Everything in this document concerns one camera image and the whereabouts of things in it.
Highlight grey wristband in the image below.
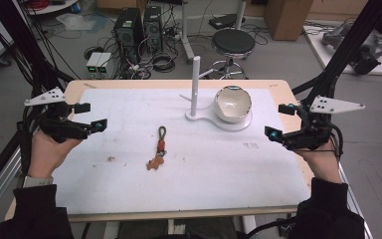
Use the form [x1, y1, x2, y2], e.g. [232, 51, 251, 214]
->
[22, 175, 55, 189]

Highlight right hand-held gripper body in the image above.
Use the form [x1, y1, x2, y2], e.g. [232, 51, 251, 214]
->
[282, 95, 366, 151]

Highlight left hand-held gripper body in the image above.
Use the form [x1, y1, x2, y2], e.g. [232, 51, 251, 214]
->
[24, 87, 91, 144]

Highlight grey machine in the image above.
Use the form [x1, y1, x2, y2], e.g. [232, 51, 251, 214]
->
[320, 22, 382, 76]

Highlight white stand with pole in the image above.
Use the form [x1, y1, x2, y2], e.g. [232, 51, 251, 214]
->
[179, 55, 254, 133]

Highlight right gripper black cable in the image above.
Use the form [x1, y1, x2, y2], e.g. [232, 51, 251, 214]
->
[327, 121, 345, 159]

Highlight white eggshell-shaped bowl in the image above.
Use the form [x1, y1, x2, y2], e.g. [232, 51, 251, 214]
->
[213, 85, 253, 124]

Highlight black frame strut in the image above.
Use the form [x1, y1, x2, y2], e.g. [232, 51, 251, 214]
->
[291, 0, 382, 104]
[0, 0, 78, 98]

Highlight coiled black cable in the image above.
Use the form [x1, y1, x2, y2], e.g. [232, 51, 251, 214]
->
[151, 52, 177, 74]

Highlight brown leather keychain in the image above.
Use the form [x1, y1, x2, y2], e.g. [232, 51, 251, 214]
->
[145, 125, 168, 171]

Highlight clear plastic sheet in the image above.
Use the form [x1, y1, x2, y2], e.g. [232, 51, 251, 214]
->
[55, 12, 109, 34]

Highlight round white table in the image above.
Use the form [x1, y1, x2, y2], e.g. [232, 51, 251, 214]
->
[25, 0, 81, 16]

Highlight white table leg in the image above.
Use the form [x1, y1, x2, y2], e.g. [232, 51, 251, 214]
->
[179, 0, 196, 65]
[234, 0, 248, 31]

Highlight person's legs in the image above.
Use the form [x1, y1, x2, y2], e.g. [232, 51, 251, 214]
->
[116, 216, 244, 239]

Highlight person's right hand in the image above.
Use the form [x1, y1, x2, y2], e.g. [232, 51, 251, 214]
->
[293, 141, 343, 184]

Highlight black round stool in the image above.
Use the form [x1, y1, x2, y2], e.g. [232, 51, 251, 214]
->
[208, 28, 257, 81]

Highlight cardboard box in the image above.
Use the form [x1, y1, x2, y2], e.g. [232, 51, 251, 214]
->
[264, 0, 315, 42]

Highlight black computer tower green sticker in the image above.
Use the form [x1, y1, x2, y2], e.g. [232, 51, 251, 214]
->
[113, 7, 145, 66]

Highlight white floor board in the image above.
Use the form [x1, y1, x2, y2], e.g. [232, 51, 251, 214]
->
[302, 24, 382, 78]

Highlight white power supply box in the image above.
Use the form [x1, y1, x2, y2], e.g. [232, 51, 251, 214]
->
[86, 51, 102, 75]
[95, 52, 112, 75]

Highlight person's left hand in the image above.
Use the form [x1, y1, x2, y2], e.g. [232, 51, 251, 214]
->
[27, 129, 83, 179]

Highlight left gripper black cables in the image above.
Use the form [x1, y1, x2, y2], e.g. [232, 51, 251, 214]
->
[15, 105, 45, 175]

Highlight flat black device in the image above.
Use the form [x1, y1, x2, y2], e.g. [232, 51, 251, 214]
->
[208, 13, 247, 31]

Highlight white table mat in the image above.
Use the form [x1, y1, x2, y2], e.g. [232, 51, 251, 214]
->
[52, 87, 311, 215]

